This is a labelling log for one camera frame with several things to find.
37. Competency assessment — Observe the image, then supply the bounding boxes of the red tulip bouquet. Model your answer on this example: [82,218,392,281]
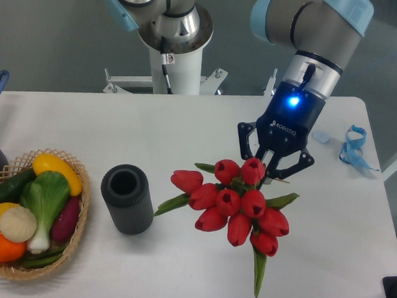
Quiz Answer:
[154,158,299,296]

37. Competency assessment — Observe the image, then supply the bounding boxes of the green bean pods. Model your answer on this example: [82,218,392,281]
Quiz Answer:
[21,246,65,269]

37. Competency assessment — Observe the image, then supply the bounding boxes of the orange fruit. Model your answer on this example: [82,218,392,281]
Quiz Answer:
[0,233,27,263]

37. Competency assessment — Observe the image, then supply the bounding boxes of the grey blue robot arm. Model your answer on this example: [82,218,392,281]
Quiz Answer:
[104,0,374,182]

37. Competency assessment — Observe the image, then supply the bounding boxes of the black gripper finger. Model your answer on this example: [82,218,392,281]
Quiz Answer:
[266,147,315,180]
[237,122,257,159]

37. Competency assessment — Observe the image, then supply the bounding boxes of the dark green cucumber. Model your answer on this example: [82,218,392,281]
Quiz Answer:
[0,168,36,203]

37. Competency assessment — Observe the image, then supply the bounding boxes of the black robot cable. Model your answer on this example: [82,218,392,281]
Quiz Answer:
[156,37,177,95]

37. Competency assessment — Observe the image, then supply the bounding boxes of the purple sweet potato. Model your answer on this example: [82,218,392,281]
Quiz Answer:
[51,197,80,242]

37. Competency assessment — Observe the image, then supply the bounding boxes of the yellow squash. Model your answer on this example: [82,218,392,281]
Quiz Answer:
[33,152,83,197]

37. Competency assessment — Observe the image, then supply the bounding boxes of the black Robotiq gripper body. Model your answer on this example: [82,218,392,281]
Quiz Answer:
[256,81,325,159]

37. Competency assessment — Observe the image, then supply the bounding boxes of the light blue bottle cap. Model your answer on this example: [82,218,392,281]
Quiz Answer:
[312,130,331,144]

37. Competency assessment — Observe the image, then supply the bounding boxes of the blue ribbon strip right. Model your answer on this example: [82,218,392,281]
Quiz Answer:
[339,125,379,171]

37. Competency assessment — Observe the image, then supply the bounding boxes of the green bok choy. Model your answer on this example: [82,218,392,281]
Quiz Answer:
[20,171,70,254]

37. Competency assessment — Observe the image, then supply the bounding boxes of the dark grey ribbed vase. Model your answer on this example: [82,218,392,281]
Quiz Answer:
[101,164,154,235]

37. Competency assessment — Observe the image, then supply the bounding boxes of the cream white garlic bun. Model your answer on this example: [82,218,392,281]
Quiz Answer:
[0,206,37,243]

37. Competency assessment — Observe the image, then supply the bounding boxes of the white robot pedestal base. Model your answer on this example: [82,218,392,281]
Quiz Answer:
[103,48,228,96]

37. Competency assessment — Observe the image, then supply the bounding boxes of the woven wicker basket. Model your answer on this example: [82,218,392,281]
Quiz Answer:
[0,149,91,281]

